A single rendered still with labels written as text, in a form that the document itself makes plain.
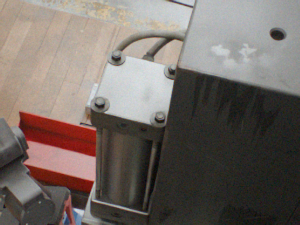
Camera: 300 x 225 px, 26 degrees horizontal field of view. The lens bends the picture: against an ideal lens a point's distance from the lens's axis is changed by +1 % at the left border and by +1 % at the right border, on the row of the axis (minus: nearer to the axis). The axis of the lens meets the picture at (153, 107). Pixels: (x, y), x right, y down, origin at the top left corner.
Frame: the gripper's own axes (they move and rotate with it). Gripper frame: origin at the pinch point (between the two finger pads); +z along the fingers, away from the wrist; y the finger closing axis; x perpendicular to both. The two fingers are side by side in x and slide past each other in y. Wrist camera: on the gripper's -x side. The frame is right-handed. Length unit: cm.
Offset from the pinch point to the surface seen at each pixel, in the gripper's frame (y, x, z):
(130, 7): -72, 135, 90
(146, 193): 28.7, -3.0, -22.2
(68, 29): -22, 51, 6
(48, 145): -14.8, 19.3, 5.2
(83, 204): -4.8, 8.3, 10.1
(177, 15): -54, 136, 100
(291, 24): 53, 6, -45
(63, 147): -12.0, 19.6, 6.8
